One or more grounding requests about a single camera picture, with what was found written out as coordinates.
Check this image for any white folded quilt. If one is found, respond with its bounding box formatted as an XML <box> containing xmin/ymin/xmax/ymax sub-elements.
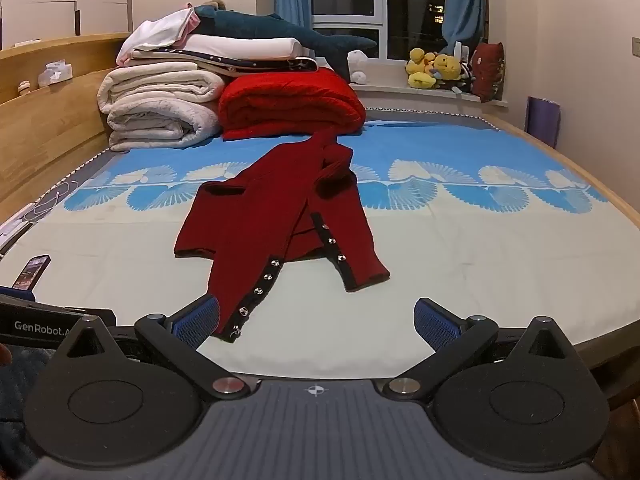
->
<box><xmin>120</xmin><ymin>34</ymin><xmax>313</xmax><ymax>64</ymax></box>

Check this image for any dark red cushion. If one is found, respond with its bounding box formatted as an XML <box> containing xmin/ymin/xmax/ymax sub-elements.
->
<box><xmin>471</xmin><ymin>42</ymin><xmax>506</xmax><ymax>103</ymax></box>

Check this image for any wooden bed headboard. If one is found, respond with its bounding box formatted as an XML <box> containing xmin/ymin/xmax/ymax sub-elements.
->
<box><xmin>0</xmin><ymin>32</ymin><xmax>133</xmax><ymax>221</ymax></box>

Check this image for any blue and white bed sheet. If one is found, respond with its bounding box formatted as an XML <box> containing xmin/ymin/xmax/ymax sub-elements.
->
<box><xmin>0</xmin><ymin>110</ymin><xmax>626</xmax><ymax>381</ymax></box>

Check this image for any white plush toy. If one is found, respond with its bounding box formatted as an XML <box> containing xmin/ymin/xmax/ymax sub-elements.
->
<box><xmin>347</xmin><ymin>51</ymin><xmax>369</xmax><ymax>84</ymax></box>

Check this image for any window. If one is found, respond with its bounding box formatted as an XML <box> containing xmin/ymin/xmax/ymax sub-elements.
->
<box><xmin>310</xmin><ymin>0</ymin><xmax>451</xmax><ymax>61</ymax></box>

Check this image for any tissue pack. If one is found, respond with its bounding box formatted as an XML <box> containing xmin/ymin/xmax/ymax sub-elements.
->
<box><xmin>38</xmin><ymin>60</ymin><xmax>76</xmax><ymax>87</ymax></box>

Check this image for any cream folded fleece blanket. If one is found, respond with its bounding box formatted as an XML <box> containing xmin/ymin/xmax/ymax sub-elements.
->
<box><xmin>97</xmin><ymin>61</ymin><xmax>226</xmax><ymax>113</ymax></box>
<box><xmin>106</xmin><ymin>101</ymin><xmax>222</xmax><ymax>152</ymax></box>

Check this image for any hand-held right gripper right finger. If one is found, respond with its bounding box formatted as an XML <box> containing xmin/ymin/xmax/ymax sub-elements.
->
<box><xmin>382</xmin><ymin>297</ymin><xmax>586</xmax><ymax>403</ymax></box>

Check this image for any dark folded garment with snaps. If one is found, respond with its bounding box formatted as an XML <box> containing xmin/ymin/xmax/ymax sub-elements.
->
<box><xmin>165</xmin><ymin>50</ymin><xmax>319</xmax><ymax>79</ymax></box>

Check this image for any white and pink cloth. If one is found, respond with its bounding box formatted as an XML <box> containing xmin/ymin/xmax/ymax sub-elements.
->
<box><xmin>117</xmin><ymin>4</ymin><xmax>201</xmax><ymax>58</ymax></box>

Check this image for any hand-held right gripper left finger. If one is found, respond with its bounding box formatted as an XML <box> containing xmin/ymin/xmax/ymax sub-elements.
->
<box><xmin>52</xmin><ymin>294</ymin><xmax>261</xmax><ymax>403</ymax></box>

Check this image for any red folded blanket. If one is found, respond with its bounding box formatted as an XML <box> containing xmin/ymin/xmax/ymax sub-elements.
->
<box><xmin>218</xmin><ymin>67</ymin><xmax>367</xmax><ymax>141</ymax></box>

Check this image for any yellow plush toy striped outfit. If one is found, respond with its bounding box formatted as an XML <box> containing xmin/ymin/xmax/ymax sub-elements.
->
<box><xmin>432</xmin><ymin>52</ymin><xmax>473</xmax><ymax>93</ymax></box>

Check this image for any white window sill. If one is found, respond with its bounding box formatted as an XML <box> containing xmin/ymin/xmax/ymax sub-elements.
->
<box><xmin>352</xmin><ymin>82</ymin><xmax>508</xmax><ymax>111</ymax></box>

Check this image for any dark red knit baby romper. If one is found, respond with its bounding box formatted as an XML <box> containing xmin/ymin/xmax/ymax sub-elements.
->
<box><xmin>173</xmin><ymin>129</ymin><xmax>391</xmax><ymax>343</ymax></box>

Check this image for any wooden bed frame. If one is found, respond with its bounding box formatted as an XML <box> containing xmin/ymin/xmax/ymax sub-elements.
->
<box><xmin>480</xmin><ymin>110</ymin><xmax>640</xmax><ymax>411</ymax></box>

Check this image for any smartphone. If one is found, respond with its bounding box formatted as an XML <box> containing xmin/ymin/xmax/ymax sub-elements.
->
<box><xmin>11</xmin><ymin>255</ymin><xmax>52</xmax><ymax>291</ymax></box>

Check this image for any dark teal garment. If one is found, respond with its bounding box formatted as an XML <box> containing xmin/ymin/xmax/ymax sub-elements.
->
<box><xmin>194</xmin><ymin>5</ymin><xmax>377</xmax><ymax>81</ymax></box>

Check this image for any purple mat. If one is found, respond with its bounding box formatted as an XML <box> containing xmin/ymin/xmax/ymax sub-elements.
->
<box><xmin>525</xmin><ymin>96</ymin><xmax>562</xmax><ymax>150</ymax></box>

